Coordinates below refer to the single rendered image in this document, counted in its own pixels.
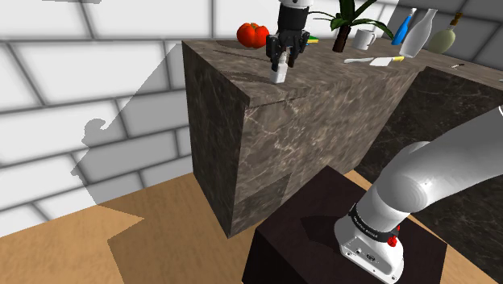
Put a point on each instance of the potted green plant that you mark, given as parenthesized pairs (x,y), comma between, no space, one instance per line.
(342,29)

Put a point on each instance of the small white bottle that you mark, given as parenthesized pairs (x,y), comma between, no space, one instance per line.
(278,74)

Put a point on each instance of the white knife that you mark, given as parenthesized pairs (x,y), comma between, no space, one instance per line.
(357,60)

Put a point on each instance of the green yellow flat object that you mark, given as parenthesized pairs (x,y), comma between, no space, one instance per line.
(313,39)

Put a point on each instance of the red tomato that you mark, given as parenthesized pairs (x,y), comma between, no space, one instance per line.
(251,35)

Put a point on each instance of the tall white bottle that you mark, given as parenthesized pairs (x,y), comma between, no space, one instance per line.
(415,39)

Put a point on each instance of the white mug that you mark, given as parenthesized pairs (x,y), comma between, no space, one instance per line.
(362,39)

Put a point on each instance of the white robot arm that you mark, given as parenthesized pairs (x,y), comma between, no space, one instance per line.
(440,173)

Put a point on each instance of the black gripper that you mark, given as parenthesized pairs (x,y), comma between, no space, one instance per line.
(292,23)

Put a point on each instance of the blue bottle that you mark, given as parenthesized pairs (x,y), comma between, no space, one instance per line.
(401,32)

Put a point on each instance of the dark robot stand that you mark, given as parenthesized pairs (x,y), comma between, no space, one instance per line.
(290,220)

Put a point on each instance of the small black utensil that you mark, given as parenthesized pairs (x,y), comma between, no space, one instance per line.
(458,66)

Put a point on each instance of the olive green corked bottle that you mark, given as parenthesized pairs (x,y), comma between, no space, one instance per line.
(442,41)

